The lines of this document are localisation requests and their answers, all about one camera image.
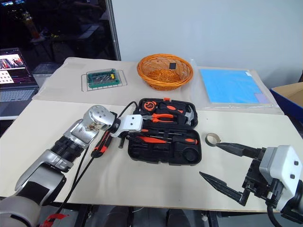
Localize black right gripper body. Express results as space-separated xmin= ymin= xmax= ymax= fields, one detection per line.
xmin=241 ymin=147 xmax=284 ymax=202

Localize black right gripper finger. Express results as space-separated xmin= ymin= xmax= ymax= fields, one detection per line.
xmin=215 ymin=141 xmax=263 ymax=160
xmin=199 ymin=171 xmax=250 ymax=207

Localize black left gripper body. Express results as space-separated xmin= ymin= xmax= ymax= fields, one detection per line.
xmin=118 ymin=131 xmax=130 ymax=149

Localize black plastic tool case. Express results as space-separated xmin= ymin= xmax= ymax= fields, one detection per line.
xmin=127 ymin=97 xmax=203 ymax=166

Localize orange black utility knife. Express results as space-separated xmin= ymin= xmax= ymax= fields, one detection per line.
xmin=90 ymin=131 xmax=112 ymax=159

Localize grey tape roll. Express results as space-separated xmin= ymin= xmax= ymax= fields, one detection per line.
xmin=205 ymin=132 xmax=222 ymax=147

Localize beige paper table mat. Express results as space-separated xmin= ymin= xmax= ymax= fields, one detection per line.
xmin=0 ymin=99 xmax=303 ymax=213
xmin=31 ymin=56 xmax=285 ymax=116

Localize black orange tape measure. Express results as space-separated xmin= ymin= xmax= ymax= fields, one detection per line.
xmin=142 ymin=100 xmax=159 ymax=112

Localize claw hammer black orange grip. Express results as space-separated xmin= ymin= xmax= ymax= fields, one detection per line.
xmin=158 ymin=102 xmax=196 ymax=126

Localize clear plastic sleeve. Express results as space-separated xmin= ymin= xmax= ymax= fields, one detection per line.
xmin=190 ymin=59 xmax=282 ymax=111

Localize blue sheet pad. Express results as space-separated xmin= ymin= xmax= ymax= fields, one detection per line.
xmin=198 ymin=68 xmax=271 ymax=105

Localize green circuit board box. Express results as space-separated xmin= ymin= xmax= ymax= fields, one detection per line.
xmin=86 ymin=68 xmax=118 ymax=89

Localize blue cardboard box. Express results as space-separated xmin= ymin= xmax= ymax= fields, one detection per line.
xmin=270 ymin=81 xmax=303 ymax=138

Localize orange wicker basket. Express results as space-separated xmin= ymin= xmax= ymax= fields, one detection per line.
xmin=136 ymin=53 xmax=195 ymax=91

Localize open laptop computer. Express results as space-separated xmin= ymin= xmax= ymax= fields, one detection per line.
xmin=0 ymin=47 xmax=40 ymax=120

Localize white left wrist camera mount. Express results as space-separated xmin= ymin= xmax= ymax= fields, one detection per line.
xmin=110 ymin=114 xmax=144 ymax=138

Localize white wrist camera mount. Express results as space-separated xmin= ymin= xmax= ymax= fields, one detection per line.
xmin=259 ymin=145 xmax=303 ymax=211
xmin=110 ymin=114 xmax=144 ymax=138

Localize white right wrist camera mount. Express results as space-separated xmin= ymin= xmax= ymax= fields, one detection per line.
xmin=259 ymin=145 xmax=303 ymax=211

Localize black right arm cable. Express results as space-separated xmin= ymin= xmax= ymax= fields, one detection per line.
xmin=267 ymin=201 xmax=286 ymax=227

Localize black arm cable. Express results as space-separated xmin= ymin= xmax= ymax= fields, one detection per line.
xmin=39 ymin=101 xmax=138 ymax=227
xmin=267 ymin=201 xmax=286 ymax=227

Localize orange handled pliers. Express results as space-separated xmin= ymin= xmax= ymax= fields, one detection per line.
xmin=142 ymin=113 xmax=182 ymax=124

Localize black orange handled screwdriver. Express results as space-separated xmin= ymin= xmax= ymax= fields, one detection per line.
xmin=142 ymin=131 xmax=198 ymax=146

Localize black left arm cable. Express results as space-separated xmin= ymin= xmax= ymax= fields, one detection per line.
xmin=39 ymin=101 xmax=138 ymax=227

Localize aluminium frame post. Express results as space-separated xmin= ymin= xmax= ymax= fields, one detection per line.
xmin=105 ymin=0 xmax=122 ymax=61

